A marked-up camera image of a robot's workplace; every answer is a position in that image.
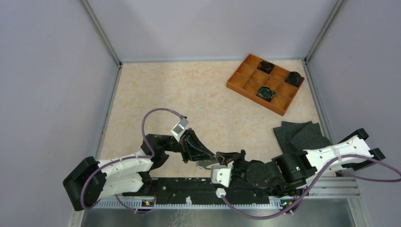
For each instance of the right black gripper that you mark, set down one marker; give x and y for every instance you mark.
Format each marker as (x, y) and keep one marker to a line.
(224, 157)

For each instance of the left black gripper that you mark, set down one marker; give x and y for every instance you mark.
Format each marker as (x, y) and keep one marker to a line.
(192, 148)

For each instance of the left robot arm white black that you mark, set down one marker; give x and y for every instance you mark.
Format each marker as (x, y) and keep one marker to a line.
(92, 180)

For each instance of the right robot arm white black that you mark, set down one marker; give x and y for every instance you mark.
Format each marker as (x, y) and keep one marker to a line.
(288, 173)

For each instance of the orange compartment tray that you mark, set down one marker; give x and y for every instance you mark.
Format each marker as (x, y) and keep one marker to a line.
(247, 79)

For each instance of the black foam mat lower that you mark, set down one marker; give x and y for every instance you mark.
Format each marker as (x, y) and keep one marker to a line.
(309, 137)

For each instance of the black rolled item top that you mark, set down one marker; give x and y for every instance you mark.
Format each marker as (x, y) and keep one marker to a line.
(266, 66)

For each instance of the black rolled item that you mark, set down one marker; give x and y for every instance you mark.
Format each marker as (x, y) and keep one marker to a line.
(294, 78)
(266, 66)

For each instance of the black rolled item right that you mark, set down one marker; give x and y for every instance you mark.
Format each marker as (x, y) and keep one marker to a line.
(294, 78)

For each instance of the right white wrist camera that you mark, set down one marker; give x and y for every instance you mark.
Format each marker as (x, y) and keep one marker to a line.
(221, 174)

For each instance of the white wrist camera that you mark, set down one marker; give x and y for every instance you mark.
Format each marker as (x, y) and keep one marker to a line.
(179, 128)
(221, 174)

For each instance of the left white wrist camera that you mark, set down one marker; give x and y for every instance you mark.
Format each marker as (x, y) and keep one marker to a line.
(179, 128)

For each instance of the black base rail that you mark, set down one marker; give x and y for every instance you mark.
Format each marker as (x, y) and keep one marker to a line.
(203, 192)

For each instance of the grey slotted cable duct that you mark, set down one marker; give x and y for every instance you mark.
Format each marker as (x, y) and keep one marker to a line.
(189, 204)

